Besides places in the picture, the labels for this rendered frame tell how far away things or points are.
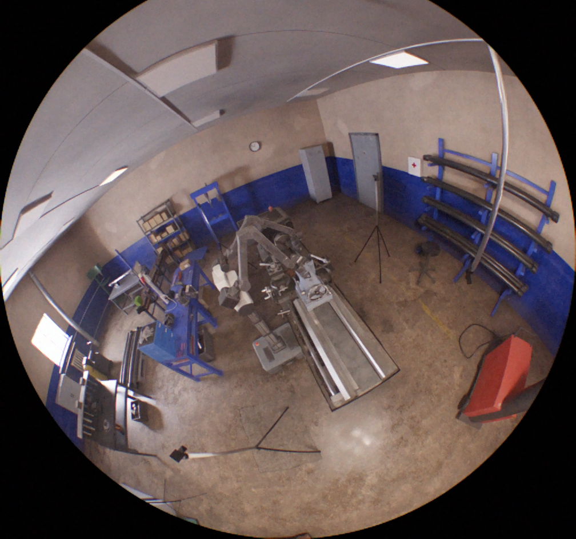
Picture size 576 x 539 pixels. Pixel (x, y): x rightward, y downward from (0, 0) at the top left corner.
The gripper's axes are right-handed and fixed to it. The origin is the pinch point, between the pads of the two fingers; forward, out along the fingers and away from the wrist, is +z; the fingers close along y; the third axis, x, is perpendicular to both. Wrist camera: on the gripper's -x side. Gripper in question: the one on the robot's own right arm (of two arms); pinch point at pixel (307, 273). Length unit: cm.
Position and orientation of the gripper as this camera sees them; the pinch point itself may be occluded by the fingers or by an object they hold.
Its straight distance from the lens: 151.4
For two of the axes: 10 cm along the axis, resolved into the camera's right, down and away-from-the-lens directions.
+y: -4.5, -4.4, 7.7
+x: -6.1, 7.9, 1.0
